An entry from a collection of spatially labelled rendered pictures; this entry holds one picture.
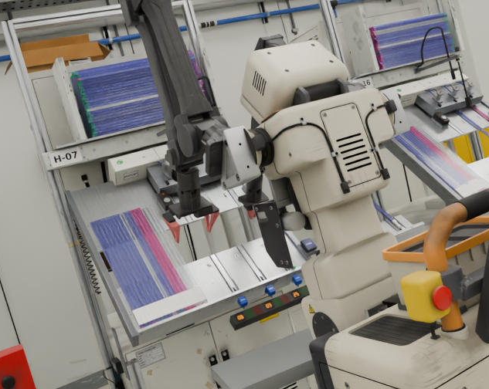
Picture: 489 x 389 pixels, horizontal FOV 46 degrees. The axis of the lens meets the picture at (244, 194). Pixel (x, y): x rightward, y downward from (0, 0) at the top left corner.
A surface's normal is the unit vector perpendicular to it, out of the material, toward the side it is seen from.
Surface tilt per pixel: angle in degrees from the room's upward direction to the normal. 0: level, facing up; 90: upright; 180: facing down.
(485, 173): 45
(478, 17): 90
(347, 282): 82
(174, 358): 90
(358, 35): 90
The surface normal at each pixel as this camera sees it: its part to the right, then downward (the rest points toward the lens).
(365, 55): -0.87, 0.27
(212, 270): 0.10, -0.72
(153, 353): 0.41, -0.05
